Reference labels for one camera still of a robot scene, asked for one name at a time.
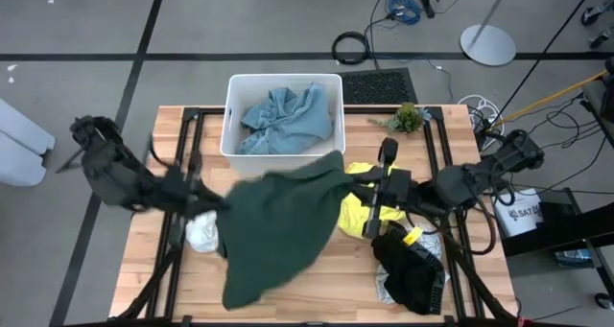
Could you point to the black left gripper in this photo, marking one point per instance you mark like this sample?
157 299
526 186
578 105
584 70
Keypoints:
189 195

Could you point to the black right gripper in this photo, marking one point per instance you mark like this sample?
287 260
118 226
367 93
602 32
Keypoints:
395 188

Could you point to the yellow shirt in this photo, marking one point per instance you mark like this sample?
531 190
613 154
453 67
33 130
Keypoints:
352 217

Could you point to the plain white cloth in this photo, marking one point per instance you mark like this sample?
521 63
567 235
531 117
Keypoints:
201 233

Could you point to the dark green garment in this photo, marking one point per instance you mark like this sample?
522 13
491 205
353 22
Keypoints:
278 226

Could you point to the light blue denim jeans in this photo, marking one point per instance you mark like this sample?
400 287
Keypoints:
288 121

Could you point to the black garment with ribbed trim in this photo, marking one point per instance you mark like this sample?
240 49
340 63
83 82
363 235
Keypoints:
408 279

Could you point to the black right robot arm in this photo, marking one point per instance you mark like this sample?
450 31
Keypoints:
460 188

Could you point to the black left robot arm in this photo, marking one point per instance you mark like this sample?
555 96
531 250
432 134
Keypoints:
115 173

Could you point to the white plastic laundry basket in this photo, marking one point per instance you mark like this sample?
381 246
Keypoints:
240 121

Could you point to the small potted succulent plant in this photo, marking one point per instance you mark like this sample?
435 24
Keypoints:
408 118

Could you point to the white leaf-patterned garment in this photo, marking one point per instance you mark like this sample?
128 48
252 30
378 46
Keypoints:
432 243

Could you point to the black rubber floor mat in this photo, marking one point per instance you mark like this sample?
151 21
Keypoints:
376 87

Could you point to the white printed box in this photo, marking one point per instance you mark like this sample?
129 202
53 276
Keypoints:
520 214

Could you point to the round grey stand base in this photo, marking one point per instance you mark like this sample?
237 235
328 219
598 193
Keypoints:
488 45

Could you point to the black power strip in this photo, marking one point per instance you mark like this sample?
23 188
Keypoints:
427 5

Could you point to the light grey padded seat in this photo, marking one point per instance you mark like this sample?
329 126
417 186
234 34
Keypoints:
21 145

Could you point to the black cart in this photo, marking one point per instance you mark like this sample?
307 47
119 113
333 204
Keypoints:
566 231

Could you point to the grey stand pole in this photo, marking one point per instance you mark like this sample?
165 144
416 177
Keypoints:
494 10

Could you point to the thin black pole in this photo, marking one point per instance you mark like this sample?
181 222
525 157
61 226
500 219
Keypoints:
547 46

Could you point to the black caster wheel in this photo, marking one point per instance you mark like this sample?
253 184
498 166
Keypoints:
592 16
602 38

